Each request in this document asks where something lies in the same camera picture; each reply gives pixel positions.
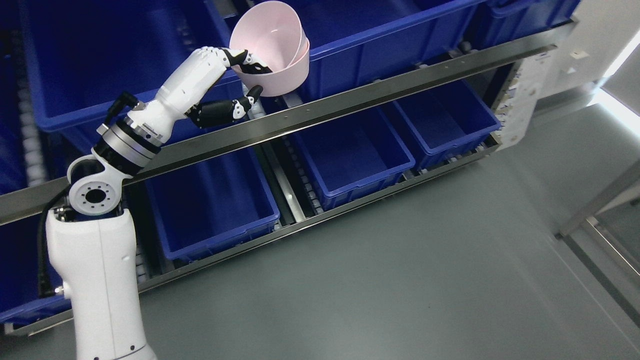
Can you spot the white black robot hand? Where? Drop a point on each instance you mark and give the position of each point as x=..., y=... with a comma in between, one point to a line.
x=180, y=96

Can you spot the pink bowl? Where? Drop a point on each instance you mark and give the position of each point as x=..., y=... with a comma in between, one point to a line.
x=281, y=82
x=273, y=31

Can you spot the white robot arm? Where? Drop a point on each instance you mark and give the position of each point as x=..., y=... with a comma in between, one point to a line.
x=91, y=243

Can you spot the blue bin upper middle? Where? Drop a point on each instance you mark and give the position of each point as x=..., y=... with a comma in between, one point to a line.
x=355, y=42

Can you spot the blue bin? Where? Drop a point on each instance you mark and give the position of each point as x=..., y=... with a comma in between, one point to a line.
x=81, y=54
x=355, y=42
x=212, y=206
x=497, y=22
x=441, y=123
x=353, y=156

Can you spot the blue bin lower middle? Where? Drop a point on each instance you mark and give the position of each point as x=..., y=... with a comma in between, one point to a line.
x=353, y=156

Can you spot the blue bin upper left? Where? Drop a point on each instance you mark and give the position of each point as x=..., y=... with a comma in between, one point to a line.
x=81, y=54

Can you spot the blue bin lower left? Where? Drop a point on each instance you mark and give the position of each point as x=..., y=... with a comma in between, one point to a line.
x=212, y=206

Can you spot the blue bin lower right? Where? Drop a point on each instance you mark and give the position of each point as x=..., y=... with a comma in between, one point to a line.
x=441, y=123

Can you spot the blue bin lower left corner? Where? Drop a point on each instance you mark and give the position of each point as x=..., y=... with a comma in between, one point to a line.
x=20, y=304

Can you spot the blue bin upper right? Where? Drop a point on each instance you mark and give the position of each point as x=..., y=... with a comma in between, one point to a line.
x=497, y=22

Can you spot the stainless steel table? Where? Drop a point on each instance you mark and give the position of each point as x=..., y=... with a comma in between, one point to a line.
x=604, y=236

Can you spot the steel shelf front rail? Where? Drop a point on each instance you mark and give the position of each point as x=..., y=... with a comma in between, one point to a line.
x=252, y=132

